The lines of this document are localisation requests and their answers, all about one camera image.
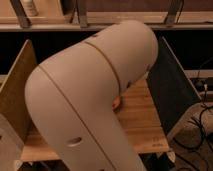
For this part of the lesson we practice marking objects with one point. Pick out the right dark side panel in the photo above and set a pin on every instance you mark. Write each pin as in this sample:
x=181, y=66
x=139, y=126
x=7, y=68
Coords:
x=173, y=94

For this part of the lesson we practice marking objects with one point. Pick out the white bottle on shelf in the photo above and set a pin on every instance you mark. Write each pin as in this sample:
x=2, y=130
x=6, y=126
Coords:
x=30, y=7

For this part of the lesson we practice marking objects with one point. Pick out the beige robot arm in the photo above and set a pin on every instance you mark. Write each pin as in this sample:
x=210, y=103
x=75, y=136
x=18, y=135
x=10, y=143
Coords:
x=69, y=97

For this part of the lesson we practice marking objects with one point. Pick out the left wooden side panel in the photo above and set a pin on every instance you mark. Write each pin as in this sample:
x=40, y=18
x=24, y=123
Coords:
x=14, y=118

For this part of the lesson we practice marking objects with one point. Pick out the orange brown bowl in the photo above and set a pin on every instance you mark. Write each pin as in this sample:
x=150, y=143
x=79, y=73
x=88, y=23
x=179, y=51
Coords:
x=116, y=103

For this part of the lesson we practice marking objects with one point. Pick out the wooden back shelf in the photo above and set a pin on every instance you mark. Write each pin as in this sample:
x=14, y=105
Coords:
x=92, y=15

